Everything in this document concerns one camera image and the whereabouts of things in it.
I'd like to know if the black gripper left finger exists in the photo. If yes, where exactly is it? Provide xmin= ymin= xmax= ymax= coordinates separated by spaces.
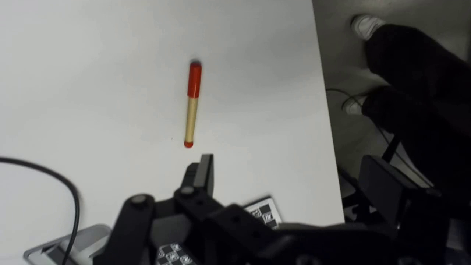
xmin=177 ymin=152 xmax=217 ymax=203

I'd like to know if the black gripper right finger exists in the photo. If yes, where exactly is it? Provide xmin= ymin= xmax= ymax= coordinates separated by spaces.
xmin=360 ymin=154 xmax=447 ymax=232

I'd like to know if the red and tan pen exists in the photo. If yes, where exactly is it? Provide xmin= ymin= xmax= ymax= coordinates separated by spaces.
xmin=183 ymin=58 xmax=205 ymax=150

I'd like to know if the white shoe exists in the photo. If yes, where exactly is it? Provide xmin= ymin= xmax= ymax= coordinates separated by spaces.
xmin=344 ymin=94 xmax=369 ymax=116
xmin=351 ymin=13 xmax=388 ymax=41

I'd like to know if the person in dark trousers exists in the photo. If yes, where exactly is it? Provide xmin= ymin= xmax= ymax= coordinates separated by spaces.
xmin=363 ymin=23 xmax=471 ymax=217

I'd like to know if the grey table cable box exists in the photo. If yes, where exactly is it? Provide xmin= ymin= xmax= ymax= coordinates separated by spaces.
xmin=23 ymin=223 xmax=116 ymax=265

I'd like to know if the thick black looped cable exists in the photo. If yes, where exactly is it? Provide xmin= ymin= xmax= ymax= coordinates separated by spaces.
xmin=0 ymin=154 xmax=83 ymax=265

